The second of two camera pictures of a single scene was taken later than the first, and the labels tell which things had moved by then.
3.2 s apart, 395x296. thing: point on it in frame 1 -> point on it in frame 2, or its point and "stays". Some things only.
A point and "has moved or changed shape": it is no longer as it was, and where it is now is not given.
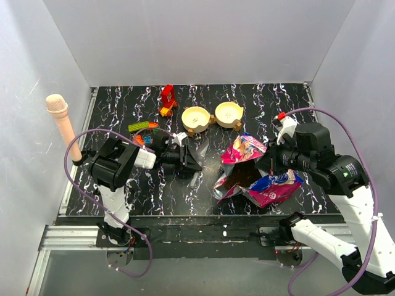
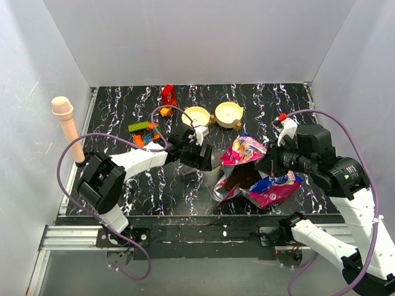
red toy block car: (168, 101) stays
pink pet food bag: (242, 177) stays
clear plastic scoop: (198, 156) has moved or changed shape
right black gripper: (268, 161) stays
